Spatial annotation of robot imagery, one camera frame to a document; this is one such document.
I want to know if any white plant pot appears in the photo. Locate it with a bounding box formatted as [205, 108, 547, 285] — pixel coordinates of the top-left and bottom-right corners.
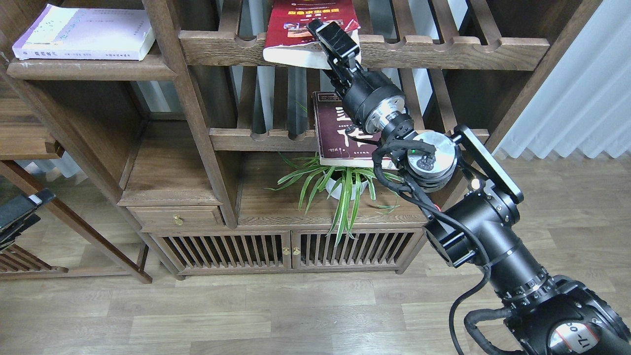
[325, 167, 370, 201]

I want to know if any red cover book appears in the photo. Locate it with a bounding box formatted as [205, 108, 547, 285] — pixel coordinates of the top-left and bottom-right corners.
[262, 0, 361, 70]

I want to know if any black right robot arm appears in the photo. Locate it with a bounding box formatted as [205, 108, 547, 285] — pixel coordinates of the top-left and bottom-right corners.
[307, 19, 630, 355]

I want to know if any dark maroon book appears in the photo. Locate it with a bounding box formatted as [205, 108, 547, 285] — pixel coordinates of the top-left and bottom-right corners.
[313, 91, 377, 168]

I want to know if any white lavender book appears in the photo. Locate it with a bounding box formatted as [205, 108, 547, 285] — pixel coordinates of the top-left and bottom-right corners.
[13, 4, 155, 61]

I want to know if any green spider plant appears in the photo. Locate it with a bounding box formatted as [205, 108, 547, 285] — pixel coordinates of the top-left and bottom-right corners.
[268, 79, 447, 247]

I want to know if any dark wooden bookshelf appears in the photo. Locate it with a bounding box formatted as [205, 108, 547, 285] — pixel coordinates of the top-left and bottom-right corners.
[1, 0, 601, 279]

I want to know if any white curtain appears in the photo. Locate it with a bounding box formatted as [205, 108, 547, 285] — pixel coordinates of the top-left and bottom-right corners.
[495, 0, 631, 159]

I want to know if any left slatted cabinet door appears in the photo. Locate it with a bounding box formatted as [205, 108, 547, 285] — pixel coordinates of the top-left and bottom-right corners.
[152, 232, 292, 276]

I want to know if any slatted cabinet door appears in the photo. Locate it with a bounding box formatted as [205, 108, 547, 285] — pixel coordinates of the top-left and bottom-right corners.
[282, 228, 427, 274]
[152, 232, 292, 276]

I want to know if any right slatted cabinet door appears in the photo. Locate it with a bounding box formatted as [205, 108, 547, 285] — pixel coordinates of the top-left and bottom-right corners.
[282, 228, 427, 274]

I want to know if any small wooden drawer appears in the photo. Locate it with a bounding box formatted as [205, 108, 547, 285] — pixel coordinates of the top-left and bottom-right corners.
[128, 206, 223, 232]

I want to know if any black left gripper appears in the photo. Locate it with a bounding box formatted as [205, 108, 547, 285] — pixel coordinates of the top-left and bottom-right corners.
[0, 189, 56, 252]

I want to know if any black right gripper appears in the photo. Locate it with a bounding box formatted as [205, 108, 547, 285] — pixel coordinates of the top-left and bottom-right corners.
[307, 19, 408, 133]

